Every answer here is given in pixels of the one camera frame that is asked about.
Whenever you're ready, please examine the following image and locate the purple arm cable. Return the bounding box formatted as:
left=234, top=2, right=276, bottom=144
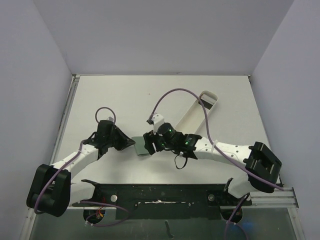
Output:
left=149, top=87, right=285, bottom=240
left=33, top=107, right=131, bottom=227

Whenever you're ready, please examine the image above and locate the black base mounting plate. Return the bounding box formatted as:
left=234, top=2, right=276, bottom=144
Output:
left=73, top=182, right=240, bottom=220

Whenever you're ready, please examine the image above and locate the white oblong tray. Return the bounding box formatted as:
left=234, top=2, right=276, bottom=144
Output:
left=174, top=90, right=219, bottom=135

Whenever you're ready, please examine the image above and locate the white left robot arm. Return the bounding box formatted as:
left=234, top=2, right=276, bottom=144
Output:
left=26, top=120, right=135, bottom=217

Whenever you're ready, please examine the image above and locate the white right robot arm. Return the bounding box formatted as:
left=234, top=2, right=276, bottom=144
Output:
left=143, top=122, right=283, bottom=205

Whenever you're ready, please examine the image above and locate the aluminium frame rail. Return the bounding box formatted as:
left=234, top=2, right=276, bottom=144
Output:
left=26, top=75, right=297, bottom=240

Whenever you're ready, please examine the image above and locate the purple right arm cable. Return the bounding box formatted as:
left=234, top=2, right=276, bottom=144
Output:
left=149, top=87, right=285, bottom=240

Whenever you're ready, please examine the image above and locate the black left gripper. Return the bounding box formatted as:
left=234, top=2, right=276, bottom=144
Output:
left=106, top=126, right=135, bottom=151

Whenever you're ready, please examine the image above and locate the green card holder wallet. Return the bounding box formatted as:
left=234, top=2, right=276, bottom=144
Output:
left=132, top=136, right=149, bottom=156

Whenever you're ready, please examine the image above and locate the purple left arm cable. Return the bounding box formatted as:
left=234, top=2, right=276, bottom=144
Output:
left=33, top=107, right=131, bottom=227

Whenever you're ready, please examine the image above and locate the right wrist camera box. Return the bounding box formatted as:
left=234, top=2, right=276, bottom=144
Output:
left=146, top=112, right=165, bottom=134

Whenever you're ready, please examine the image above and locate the black credit card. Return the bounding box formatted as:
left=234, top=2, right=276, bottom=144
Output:
left=200, top=97, right=217, bottom=110

